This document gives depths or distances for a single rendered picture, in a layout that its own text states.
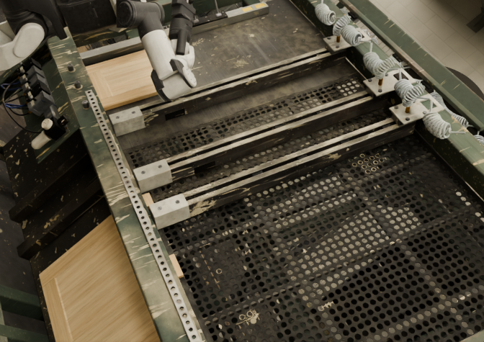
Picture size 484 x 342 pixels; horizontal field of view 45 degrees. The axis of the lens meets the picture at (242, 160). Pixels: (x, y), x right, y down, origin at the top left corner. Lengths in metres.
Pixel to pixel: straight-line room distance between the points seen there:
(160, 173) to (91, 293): 0.56
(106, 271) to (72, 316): 0.22
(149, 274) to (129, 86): 0.99
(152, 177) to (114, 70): 0.74
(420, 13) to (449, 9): 0.37
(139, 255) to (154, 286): 0.13
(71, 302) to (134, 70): 1.03
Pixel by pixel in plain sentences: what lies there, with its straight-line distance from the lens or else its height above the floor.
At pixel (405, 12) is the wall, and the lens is 8.40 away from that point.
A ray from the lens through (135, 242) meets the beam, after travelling 1.98.
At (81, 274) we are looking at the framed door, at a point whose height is 0.44.
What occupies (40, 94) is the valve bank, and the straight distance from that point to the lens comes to 2.51.
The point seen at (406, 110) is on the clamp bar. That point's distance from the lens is 2.31.
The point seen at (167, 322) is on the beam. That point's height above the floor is 0.83.
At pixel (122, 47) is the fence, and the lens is 2.79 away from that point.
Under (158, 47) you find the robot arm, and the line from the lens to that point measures 2.05.
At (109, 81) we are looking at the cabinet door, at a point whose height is 0.95.
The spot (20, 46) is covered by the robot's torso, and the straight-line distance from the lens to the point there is 2.28.
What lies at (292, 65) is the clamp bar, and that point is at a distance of 2.54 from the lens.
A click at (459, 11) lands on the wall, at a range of 8.22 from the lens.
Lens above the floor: 1.56
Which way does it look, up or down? 9 degrees down
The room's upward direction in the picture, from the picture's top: 51 degrees clockwise
